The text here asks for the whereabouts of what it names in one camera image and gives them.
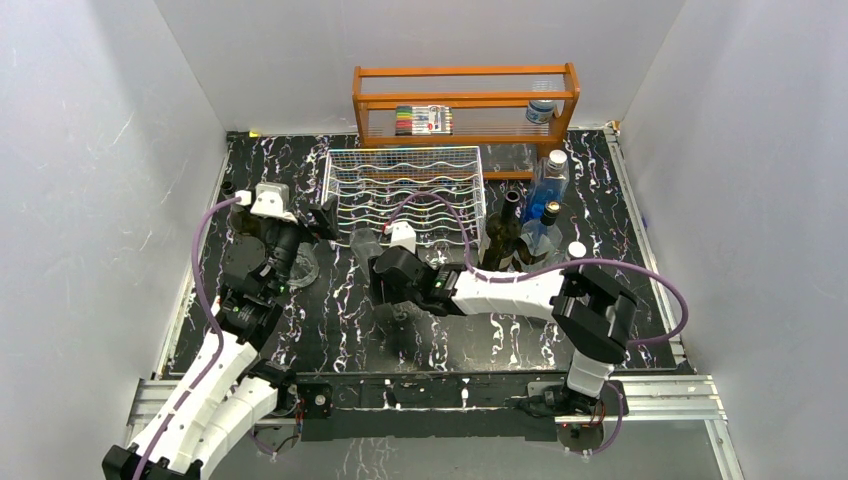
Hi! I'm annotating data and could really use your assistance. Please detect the blue glass bottle white cap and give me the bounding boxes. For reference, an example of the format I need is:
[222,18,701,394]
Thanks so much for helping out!
[521,150,570,223]

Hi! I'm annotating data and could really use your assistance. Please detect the dark green wine bottle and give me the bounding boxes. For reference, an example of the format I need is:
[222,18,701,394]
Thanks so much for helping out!
[478,190,521,271]

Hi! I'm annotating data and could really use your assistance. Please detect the clear bottle black label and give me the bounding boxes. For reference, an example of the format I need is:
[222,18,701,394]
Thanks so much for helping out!
[563,241,588,263]

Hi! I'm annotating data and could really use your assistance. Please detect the round clear bottle white cap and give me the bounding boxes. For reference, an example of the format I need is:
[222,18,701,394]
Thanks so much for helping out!
[287,242,320,289]

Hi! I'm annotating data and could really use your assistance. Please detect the tall clear glass bottle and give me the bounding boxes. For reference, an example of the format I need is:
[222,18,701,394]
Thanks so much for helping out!
[350,228,383,284]

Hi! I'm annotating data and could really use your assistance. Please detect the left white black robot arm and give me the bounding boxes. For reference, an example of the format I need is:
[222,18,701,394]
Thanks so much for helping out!
[102,190,338,479]

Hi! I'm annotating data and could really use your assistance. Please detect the dark wine bottle left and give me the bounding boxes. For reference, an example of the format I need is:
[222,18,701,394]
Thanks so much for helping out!
[221,181,262,238]

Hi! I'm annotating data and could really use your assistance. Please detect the white wire wine rack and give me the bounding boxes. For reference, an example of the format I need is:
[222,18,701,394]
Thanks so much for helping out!
[321,146,487,248]

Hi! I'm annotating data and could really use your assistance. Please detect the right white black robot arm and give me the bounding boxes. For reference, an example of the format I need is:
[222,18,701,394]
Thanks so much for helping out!
[365,247,637,416]

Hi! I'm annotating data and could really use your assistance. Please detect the square bottle brown label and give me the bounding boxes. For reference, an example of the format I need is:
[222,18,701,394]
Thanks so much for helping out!
[512,202,563,272]

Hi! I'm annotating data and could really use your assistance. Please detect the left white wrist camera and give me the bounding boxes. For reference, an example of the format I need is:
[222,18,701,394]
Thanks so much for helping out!
[250,182,297,223]

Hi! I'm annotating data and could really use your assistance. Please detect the pack of coloured markers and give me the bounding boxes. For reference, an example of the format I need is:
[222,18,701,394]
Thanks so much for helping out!
[395,105,454,136]

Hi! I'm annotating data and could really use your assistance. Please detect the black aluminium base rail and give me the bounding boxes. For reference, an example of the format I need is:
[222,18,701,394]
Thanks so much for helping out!
[129,370,727,445]

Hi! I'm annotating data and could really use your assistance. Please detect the small white blue jar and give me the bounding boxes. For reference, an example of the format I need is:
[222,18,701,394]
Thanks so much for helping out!
[525,99,556,125]

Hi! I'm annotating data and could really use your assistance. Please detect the orange wooden shelf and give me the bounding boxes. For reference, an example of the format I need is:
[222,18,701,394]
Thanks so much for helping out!
[351,63,581,163]

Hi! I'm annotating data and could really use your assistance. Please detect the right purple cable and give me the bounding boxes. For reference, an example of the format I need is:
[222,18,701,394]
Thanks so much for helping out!
[382,192,690,349]

